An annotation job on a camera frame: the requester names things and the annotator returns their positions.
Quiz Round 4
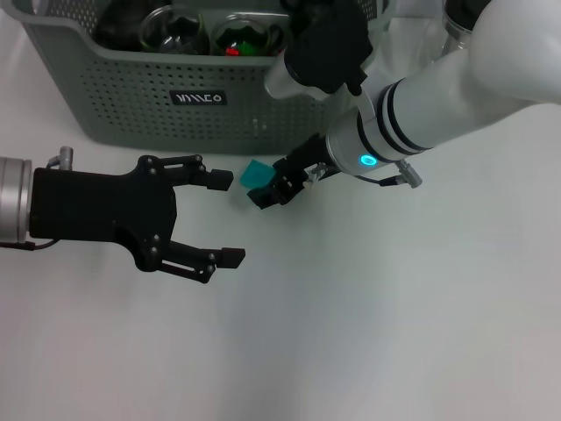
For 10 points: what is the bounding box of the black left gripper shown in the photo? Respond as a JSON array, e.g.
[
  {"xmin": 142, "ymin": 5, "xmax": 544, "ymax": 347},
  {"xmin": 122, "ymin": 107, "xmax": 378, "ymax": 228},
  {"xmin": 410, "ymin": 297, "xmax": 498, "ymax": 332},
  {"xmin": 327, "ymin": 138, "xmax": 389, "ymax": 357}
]
[{"xmin": 31, "ymin": 153, "xmax": 246, "ymax": 285}]

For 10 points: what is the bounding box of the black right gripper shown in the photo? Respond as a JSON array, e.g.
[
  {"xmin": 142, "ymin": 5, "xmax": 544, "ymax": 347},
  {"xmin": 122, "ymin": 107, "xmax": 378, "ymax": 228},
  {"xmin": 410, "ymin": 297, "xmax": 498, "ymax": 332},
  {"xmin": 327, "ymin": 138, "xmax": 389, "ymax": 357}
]
[{"xmin": 247, "ymin": 134, "xmax": 339, "ymax": 211}]

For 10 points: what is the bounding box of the cyan square toy brick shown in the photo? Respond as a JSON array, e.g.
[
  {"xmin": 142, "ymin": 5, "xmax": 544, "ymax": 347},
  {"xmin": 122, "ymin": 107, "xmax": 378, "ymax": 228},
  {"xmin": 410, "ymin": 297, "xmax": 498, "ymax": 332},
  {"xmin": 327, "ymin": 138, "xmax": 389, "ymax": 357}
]
[{"xmin": 239, "ymin": 160, "xmax": 275, "ymax": 189}]

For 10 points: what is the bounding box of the grey perforated storage bin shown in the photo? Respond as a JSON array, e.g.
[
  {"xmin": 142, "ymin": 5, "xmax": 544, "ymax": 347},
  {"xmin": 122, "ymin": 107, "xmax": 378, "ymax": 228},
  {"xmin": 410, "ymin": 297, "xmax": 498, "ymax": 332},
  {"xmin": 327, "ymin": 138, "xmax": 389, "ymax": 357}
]
[{"xmin": 8, "ymin": 0, "xmax": 398, "ymax": 157}]

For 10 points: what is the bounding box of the clear glass flask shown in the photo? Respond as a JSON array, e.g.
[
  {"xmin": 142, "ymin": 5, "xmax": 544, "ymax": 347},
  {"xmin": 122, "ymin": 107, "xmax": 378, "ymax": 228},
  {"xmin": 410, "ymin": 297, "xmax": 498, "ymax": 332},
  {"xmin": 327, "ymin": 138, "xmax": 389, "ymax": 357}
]
[{"xmin": 442, "ymin": 0, "xmax": 479, "ymax": 56}]

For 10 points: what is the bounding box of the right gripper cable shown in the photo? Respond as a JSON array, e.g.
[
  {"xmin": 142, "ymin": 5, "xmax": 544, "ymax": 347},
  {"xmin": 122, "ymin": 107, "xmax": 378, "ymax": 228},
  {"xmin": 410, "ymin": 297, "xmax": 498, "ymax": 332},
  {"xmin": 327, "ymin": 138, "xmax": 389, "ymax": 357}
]
[{"xmin": 357, "ymin": 160, "xmax": 422, "ymax": 189}]

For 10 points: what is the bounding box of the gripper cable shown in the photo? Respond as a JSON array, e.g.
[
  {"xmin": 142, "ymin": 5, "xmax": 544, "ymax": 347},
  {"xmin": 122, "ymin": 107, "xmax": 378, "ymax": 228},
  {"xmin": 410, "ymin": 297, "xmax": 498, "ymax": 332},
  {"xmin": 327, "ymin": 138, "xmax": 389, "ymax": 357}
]
[
  {"xmin": 0, "ymin": 146, "xmax": 75, "ymax": 251},
  {"xmin": 357, "ymin": 160, "xmax": 422, "ymax": 189}
]

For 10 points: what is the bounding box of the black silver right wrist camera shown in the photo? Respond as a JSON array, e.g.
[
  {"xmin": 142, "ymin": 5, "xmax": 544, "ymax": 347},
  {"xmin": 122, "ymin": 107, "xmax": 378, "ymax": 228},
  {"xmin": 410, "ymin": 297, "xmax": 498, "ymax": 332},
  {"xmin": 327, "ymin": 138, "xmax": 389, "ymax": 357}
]
[{"xmin": 265, "ymin": 6, "xmax": 373, "ymax": 100}]

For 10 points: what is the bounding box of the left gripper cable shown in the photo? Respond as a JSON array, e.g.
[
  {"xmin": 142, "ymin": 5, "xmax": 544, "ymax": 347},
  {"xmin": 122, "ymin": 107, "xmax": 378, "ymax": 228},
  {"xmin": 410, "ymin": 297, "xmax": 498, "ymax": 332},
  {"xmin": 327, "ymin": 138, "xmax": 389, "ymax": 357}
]
[{"xmin": 0, "ymin": 146, "xmax": 75, "ymax": 251}]

